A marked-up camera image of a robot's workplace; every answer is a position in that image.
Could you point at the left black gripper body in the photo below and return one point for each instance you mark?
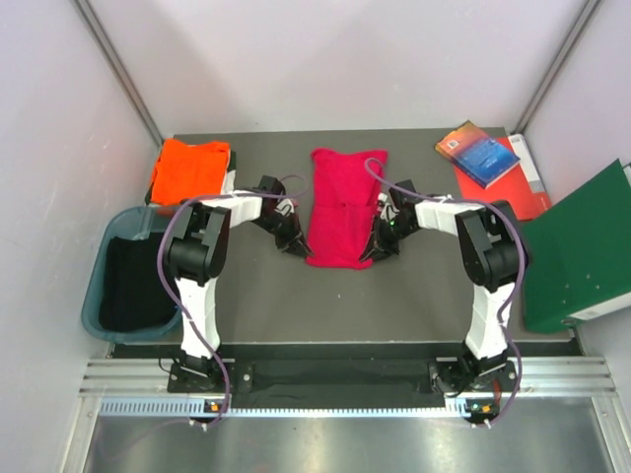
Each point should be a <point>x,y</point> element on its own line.
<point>284,228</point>

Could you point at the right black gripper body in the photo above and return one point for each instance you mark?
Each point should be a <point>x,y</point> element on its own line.
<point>388,234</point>

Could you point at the red t shirt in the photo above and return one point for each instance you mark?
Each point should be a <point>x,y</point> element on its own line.
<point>346,193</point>

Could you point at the orange t shirt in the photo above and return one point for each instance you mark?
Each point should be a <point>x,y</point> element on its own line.
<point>183,171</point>

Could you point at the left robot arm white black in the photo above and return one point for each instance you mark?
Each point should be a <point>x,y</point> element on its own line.
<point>192,256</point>

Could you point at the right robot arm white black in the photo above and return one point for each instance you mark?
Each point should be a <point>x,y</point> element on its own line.
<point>494,259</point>

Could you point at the blue orange book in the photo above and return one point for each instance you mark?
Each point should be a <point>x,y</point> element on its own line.
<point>477,154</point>

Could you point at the red book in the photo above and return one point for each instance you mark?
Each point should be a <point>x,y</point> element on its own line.
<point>522,187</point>

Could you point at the teal plastic basin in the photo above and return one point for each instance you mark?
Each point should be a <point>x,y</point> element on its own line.
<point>136,223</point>

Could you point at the black garment in basin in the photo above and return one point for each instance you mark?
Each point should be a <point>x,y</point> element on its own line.
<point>133,295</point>

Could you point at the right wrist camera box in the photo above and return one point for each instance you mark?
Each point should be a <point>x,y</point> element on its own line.
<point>404,194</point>

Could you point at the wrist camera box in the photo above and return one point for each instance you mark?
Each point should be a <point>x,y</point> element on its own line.
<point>404,194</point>
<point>271,188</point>

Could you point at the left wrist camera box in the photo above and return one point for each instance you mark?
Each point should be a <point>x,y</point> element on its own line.
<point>271,188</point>

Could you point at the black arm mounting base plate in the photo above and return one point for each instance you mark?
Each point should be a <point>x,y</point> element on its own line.
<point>340,376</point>

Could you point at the grey slotted cable duct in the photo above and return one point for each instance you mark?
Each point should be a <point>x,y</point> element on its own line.
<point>206,408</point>

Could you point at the green ring binder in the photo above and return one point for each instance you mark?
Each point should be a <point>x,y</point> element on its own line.
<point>580,255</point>

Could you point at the aluminium frame rail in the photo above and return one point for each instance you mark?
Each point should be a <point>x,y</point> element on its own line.
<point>542,377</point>

